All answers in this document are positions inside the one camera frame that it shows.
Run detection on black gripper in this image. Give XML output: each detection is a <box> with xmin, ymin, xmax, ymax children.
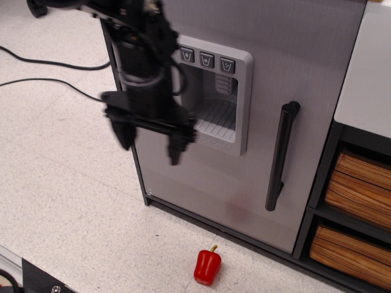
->
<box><xmin>101</xmin><ymin>77</ymin><xmax>196</xmax><ymax>165</ymax></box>

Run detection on black fridge door handle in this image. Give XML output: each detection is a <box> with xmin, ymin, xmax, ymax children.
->
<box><xmin>265</xmin><ymin>101</ymin><xmax>301</xmax><ymax>211</ymax></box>

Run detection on grey toy fridge door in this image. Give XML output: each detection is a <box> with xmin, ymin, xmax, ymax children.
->
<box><xmin>133</xmin><ymin>1</ymin><xmax>366</xmax><ymax>255</ymax></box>

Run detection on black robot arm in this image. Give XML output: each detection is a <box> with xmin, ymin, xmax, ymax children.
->
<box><xmin>27</xmin><ymin>1</ymin><xmax>196</xmax><ymax>165</ymax></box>

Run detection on dark grey fridge cabinet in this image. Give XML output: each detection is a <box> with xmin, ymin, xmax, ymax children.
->
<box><xmin>103</xmin><ymin>32</ymin><xmax>390</xmax><ymax>292</ymax></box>

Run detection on grey ice water dispenser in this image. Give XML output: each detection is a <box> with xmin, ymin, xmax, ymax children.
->
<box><xmin>174</xmin><ymin>35</ymin><xmax>254</xmax><ymax>156</ymax></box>

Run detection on red bell pepper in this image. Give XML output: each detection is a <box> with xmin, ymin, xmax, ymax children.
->
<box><xmin>194</xmin><ymin>245</ymin><xmax>222</xmax><ymax>286</ymax></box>

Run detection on white counter top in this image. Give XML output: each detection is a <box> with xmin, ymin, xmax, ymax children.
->
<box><xmin>334</xmin><ymin>1</ymin><xmax>390</xmax><ymax>138</ymax></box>

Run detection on black floor cable lower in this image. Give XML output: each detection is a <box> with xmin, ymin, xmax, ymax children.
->
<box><xmin>0</xmin><ymin>78</ymin><xmax>120</xmax><ymax>104</ymax></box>

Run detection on black floor cable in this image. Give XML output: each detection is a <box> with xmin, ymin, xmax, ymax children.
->
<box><xmin>0</xmin><ymin>45</ymin><xmax>111</xmax><ymax>71</ymax></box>
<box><xmin>0</xmin><ymin>78</ymin><xmax>120</xmax><ymax>104</ymax></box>

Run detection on black floor cable upper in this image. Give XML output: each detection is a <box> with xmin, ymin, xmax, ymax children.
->
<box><xmin>0</xmin><ymin>45</ymin><xmax>111</xmax><ymax>71</ymax></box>

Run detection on black base plate with screw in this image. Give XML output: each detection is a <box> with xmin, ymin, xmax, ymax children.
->
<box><xmin>22</xmin><ymin>259</ymin><xmax>75</xmax><ymax>293</ymax></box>

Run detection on aluminium rail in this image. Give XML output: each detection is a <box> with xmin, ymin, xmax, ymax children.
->
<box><xmin>0</xmin><ymin>245</ymin><xmax>23</xmax><ymax>285</ymax></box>

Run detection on black braided cable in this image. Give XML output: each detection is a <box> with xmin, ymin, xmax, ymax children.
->
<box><xmin>0</xmin><ymin>268</ymin><xmax>21</xmax><ymax>293</ymax></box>

